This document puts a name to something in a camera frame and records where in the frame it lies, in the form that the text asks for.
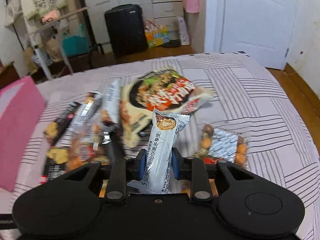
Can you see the clothes rack with clothes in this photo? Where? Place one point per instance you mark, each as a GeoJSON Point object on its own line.
{"type": "Point", "coordinates": [39, 16]}

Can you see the black suitcase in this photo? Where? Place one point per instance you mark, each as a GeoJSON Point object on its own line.
{"type": "Point", "coordinates": [125, 28]}

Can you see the striped bed sheet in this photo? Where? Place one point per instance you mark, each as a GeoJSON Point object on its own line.
{"type": "Point", "coordinates": [245, 98]}

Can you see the teal bag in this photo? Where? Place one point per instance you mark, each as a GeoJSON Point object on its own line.
{"type": "Point", "coordinates": [76, 44]}

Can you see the instant noodle packet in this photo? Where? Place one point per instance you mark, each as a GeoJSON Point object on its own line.
{"type": "Point", "coordinates": [164, 90]}

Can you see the colourful tissue box pack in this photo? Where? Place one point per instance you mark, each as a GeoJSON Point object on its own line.
{"type": "Point", "coordinates": [156, 34]}

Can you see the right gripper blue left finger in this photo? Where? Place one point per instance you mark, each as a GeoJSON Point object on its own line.
{"type": "Point", "coordinates": [140, 161]}

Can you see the pink storage box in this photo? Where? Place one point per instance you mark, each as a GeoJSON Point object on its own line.
{"type": "Point", "coordinates": [21, 107]}

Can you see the white wardrobe drawers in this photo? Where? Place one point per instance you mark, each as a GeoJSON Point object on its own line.
{"type": "Point", "coordinates": [162, 12]}

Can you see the small mixed nuts bag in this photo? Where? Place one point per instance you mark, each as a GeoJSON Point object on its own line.
{"type": "Point", "coordinates": [223, 143]}

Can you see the large mixed nuts bag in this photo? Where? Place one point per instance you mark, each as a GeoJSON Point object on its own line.
{"type": "Point", "coordinates": [88, 144]}

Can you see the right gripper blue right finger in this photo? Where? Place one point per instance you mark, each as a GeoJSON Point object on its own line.
{"type": "Point", "coordinates": [177, 162]}

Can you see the black soda cracker pack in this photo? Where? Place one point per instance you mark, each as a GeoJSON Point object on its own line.
{"type": "Point", "coordinates": [55, 130]}

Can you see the white snack bar packet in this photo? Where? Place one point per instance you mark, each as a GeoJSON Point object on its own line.
{"type": "Point", "coordinates": [110, 108]}
{"type": "Point", "coordinates": [163, 137]}
{"type": "Point", "coordinates": [84, 116]}

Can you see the white door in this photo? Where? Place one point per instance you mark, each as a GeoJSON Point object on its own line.
{"type": "Point", "coordinates": [261, 28]}

